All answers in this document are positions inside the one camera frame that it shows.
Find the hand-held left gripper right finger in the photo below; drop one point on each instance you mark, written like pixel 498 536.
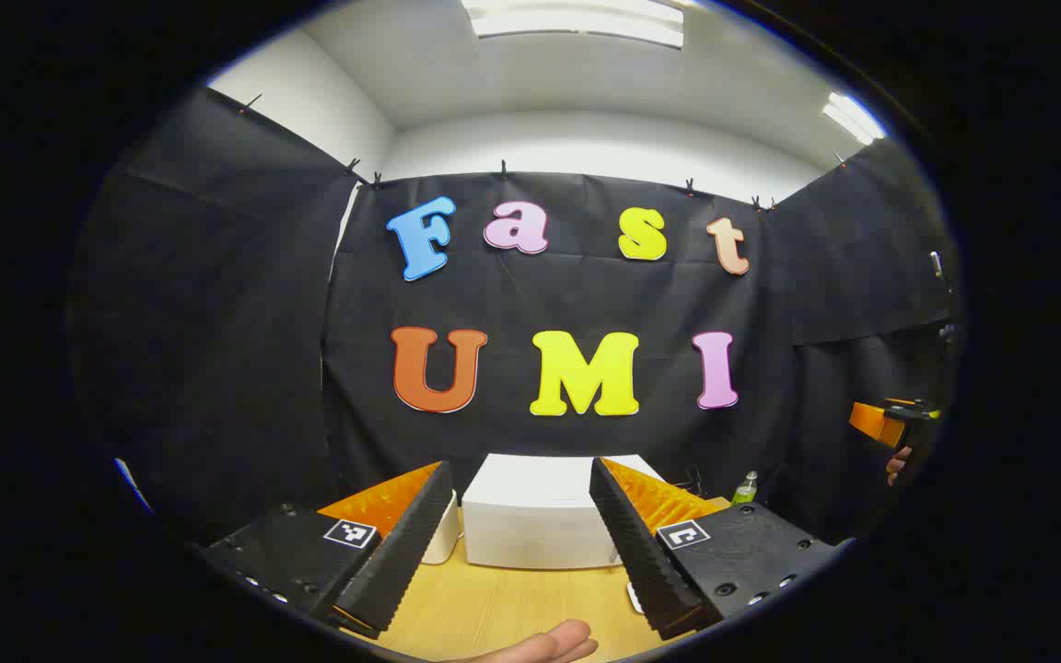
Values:
pixel 641 552

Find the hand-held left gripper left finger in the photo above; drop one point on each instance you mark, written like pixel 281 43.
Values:
pixel 402 562

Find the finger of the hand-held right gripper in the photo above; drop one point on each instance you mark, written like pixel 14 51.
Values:
pixel 873 422

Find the white microwave oven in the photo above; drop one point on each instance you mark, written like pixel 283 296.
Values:
pixel 530 516

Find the white toaster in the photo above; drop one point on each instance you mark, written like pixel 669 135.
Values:
pixel 443 543

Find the green drink bottle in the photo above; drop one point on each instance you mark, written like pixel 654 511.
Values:
pixel 745 490

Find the ceiling light panel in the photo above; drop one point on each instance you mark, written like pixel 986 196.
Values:
pixel 577 23
pixel 853 118

